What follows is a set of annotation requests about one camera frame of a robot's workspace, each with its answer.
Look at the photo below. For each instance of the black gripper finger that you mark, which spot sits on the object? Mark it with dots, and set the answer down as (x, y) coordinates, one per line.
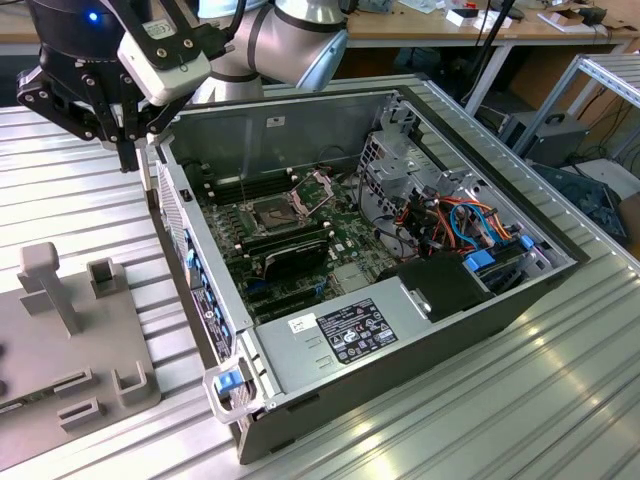
(60, 100)
(150, 125)

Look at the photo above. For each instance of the locking lever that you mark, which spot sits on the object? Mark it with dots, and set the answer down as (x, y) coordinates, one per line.
(243, 190)

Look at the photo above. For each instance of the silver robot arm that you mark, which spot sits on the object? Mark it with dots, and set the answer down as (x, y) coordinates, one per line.
(280, 40)

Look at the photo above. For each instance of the CPU socket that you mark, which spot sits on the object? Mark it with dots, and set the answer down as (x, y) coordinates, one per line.
(274, 216)

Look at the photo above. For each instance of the white case sticker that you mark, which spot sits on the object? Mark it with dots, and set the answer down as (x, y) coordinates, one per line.
(275, 120)

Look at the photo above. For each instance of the green RAM stick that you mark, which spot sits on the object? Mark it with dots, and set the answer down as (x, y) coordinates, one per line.
(15, 406)
(300, 239)

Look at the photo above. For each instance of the black graphics card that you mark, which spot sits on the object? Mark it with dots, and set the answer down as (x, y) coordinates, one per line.
(295, 260)

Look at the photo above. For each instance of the green motherboard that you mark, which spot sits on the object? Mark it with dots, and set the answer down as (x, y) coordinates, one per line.
(350, 240)

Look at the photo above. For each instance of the grey parts rack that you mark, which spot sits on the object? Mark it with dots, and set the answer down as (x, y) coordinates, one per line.
(75, 360)

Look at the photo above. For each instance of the silver drive cage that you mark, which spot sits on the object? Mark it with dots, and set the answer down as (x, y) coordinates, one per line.
(395, 170)

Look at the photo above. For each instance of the silver chipset heatsink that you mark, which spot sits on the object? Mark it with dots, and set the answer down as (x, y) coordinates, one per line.
(347, 277)

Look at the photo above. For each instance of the blue case latch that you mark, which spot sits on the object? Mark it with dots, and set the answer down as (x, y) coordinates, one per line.
(227, 382)

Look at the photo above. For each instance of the grey power supply unit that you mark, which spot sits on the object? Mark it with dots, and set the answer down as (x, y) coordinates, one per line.
(300, 360)

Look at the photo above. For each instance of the wooden desk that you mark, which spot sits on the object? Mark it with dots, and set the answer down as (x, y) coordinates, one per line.
(425, 32)

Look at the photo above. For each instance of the white box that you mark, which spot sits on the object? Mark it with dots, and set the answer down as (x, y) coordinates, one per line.
(462, 17)

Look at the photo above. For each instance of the black fan shroud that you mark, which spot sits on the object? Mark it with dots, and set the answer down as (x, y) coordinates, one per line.
(440, 287)

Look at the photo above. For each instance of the open PC case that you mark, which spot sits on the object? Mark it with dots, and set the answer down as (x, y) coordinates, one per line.
(400, 380)

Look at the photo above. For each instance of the blue disk carrier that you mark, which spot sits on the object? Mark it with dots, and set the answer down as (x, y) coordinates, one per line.
(480, 262)

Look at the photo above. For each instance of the grey computer box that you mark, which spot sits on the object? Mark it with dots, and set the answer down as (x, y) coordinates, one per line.
(550, 137)

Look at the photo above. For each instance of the cardboard box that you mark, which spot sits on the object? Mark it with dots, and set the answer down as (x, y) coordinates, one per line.
(565, 20)

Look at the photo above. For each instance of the dark teal panel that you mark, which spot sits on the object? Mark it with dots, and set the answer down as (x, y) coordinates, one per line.
(575, 190)

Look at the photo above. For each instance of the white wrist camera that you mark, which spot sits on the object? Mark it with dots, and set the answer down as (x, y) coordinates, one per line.
(160, 75)

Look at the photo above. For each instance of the aluminium frame shelf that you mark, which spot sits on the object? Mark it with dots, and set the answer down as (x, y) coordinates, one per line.
(605, 70)

